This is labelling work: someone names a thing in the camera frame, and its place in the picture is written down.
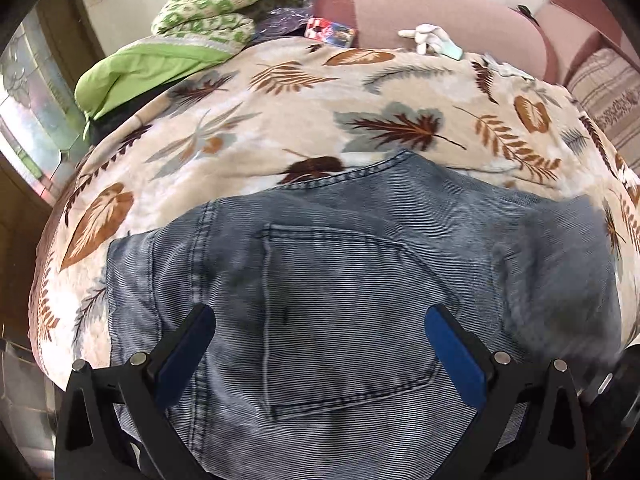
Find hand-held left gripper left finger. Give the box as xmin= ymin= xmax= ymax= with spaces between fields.
xmin=56 ymin=303 xmax=217 ymax=480

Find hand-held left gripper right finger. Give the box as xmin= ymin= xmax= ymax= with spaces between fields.
xmin=424 ymin=303 xmax=586 ymax=480

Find grey denim pants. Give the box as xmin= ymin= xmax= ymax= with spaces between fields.
xmin=106 ymin=150 xmax=626 ymax=480

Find dark cloth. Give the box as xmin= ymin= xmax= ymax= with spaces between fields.
xmin=86 ymin=104 xmax=152 ymax=137

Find leaf print blanket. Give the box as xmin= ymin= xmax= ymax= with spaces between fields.
xmin=27 ymin=39 xmax=640 ymax=391

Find plain green pillow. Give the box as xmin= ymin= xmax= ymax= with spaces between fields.
xmin=75 ymin=35 xmax=242 ymax=117

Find crumpled white glove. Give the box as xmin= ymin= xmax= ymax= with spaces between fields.
xmin=482 ymin=57 xmax=536 ymax=82

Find wooden door with glass panel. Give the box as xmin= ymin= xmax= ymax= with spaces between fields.
xmin=0 ymin=0 xmax=108 ymax=206

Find striped cushion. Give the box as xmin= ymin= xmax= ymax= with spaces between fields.
xmin=565 ymin=47 xmax=640 ymax=161

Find purple plastic bag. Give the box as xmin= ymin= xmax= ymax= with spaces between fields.
xmin=252 ymin=7 xmax=314 ymax=42

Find red snack packet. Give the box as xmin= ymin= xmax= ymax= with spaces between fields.
xmin=305 ymin=16 xmax=359 ymax=49

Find pink sofa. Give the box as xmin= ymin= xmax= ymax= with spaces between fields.
xmin=310 ymin=0 xmax=640 ymax=92

